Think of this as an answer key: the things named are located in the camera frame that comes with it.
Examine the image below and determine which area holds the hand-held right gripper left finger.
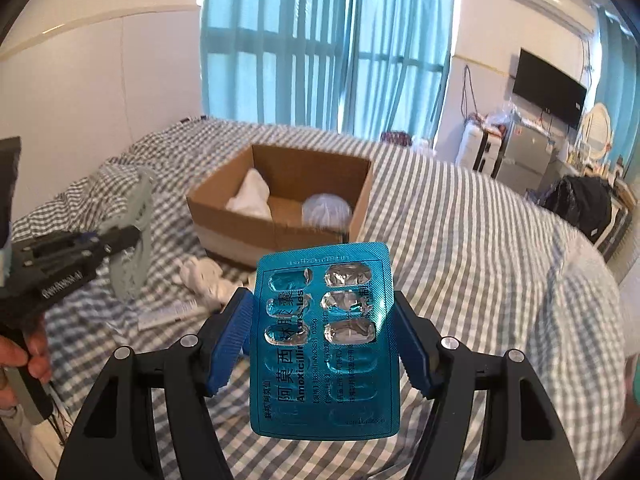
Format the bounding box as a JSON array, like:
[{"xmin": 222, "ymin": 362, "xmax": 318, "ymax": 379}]
[{"xmin": 56, "ymin": 287, "xmax": 257, "ymax": 480}]

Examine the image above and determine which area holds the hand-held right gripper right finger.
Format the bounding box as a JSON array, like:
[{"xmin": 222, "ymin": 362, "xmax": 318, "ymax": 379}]
[{"xmin": 392, "ymin": 291, "xmax": 584, "ymax": 480}]

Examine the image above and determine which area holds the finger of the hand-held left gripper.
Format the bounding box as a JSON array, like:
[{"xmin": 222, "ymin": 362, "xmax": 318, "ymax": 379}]
[{"xmin": 97, "ymin": 169, "xmax": 156, "ymax": 304}]

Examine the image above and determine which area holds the blue pill blister pack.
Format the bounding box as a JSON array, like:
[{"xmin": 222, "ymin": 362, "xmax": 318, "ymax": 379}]
[{"xmin": 248, "ymin": 241, "xmax": 402, "ymax": 439}]

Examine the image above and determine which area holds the cardboard box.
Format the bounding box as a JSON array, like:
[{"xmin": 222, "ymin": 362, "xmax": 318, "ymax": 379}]
[{"xmin": 186, "ymin": 144, "xmax": 374, "ymax": 269}]

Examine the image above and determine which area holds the person's left hand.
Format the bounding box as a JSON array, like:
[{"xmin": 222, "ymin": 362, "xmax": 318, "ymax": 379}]
[{"xmin": 0, "ymin": 327, "xmax": 52, "ymax": 411}]

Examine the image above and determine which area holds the white crumpled tissue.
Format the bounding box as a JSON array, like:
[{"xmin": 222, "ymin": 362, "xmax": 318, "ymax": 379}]
[{"xmin": 179, "ymin": 255, "xmax": 236, "ymax": 315}]

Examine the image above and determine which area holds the white ointment tube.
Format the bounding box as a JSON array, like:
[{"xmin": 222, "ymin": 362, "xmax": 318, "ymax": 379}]
[{"xmin": 137, "ymin": 296, "xmax": 208, "ymax": 332}]

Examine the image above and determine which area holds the grey checked bed sheet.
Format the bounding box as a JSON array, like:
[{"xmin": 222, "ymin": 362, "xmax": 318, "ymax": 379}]
[{"xmin": 10, "ymin": 116, "xmax": 632, "ymax": 480}]

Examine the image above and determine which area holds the white crumpled cloth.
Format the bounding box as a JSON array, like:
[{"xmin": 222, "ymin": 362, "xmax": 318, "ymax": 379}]
[{"xmin": 225, "ymin": 168, "xmax": 273, "ymax": 221}]

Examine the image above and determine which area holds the clear plastic bag in box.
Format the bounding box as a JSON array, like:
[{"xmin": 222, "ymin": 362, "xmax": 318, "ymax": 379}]
[{"xmin": 301, "ymin": 193, "xmax": 352, "ymax": 232}]

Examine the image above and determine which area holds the dark red basket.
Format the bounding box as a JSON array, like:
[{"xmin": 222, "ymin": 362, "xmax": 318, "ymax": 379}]
[{"xmin": 380, "ymin": 131, "xmax": 418, "ymax": 148}]

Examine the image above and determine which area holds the white suitcase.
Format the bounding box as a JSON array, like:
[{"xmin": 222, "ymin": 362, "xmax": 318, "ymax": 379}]
[{"xmin": 454, "ymin": 121, "xmax": 503, "ymax": 177}]

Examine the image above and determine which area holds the black bag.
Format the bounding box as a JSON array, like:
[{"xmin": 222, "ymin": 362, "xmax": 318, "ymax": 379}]
[{"xmin": 539, "ymin": 175, "xmax": 615, "ymax": 248}]

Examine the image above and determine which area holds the silver mini fridge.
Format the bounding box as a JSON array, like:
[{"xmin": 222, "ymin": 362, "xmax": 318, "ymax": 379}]
[{"xmin": 492, "ymin": 119, "xmax": 557, "ymax": 192}]

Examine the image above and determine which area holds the blue curtain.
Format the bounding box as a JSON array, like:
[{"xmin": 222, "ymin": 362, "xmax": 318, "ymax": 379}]
[{"xmin": 199, "ymin": 0, "xmax": 457, "ymax": 142}]

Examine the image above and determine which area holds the white oval mirror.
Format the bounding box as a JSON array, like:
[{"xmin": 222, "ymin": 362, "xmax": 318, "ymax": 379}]
[{"xmin": 580, "ymin": 101, "xmax": 615, "ymax": 167}]

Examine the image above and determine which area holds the black wall television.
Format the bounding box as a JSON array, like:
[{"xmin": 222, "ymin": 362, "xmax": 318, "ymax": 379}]
[{"xmin": 512, "ymin": 47, "xmax": 588, "ymax": 130}]

